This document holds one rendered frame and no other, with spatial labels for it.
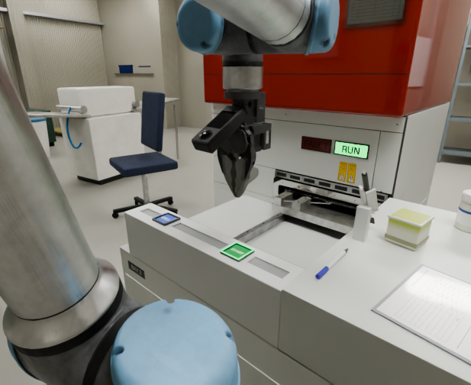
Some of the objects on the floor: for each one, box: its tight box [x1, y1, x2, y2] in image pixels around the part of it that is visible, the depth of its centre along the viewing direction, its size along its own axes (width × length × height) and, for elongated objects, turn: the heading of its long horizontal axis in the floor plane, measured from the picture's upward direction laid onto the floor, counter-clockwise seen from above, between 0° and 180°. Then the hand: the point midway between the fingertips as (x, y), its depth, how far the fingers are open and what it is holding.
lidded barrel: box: [30, 118, 50, 158], centre depth 536 cm, size 54×56×66 cm
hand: (235, 192), depth 66 cm, fingers closed
